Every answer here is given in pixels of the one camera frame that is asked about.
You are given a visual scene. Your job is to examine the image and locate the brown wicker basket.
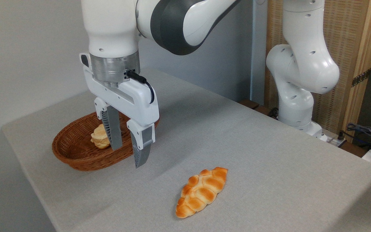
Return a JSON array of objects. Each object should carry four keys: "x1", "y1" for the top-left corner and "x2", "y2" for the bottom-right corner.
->
[{"x1": 52, "y1": 111, "x2": 160, "y2": 171}]

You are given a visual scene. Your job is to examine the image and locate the black screen hinge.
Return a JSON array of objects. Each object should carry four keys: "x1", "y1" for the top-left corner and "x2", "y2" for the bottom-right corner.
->
[{"x1": 351, "y1": 68, "x2": 371, "y2": 87}]

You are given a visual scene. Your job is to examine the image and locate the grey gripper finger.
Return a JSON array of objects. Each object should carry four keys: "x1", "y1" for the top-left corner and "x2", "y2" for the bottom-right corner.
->
[
  {"x1": 127, "y1": 119, "x2": 156, "y2": 169},
  {"x1": 94, "y1": 97, "x2": 123, "y2": 151}
]

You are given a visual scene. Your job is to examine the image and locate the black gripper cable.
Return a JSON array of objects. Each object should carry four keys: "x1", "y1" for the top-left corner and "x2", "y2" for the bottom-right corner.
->
[{"x1": 125, "y1": 71, "x2": 156, "y2": 104}]

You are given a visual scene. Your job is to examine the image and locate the tangled dark cables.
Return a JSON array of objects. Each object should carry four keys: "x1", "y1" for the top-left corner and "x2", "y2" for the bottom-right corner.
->
[{"x1": 346, "y1": 122, "x2": 371, "y2": 146}]

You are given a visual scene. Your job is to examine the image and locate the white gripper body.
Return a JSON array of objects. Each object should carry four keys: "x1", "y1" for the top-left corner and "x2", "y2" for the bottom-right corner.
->
[{"x1": 80, "y1": 53, "x2": 160, "y2": 128}]

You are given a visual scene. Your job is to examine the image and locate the pale cream puff bread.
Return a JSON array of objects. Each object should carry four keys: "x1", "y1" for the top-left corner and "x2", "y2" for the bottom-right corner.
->
[{"x1": 90, "y1": 123, "x2": 111, "y2": 149}]

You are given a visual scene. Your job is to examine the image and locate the golden braided bread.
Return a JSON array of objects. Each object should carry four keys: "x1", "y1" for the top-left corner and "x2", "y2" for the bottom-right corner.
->
[{"x1": 175, "y1": 167, "x2": 229, "y2": 219}]

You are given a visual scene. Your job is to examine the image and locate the wooden woven folding screen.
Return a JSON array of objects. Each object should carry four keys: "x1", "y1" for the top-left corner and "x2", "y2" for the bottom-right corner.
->
[{"x1": 264, "y1": 0, "x2": 371, "y2": 142}]

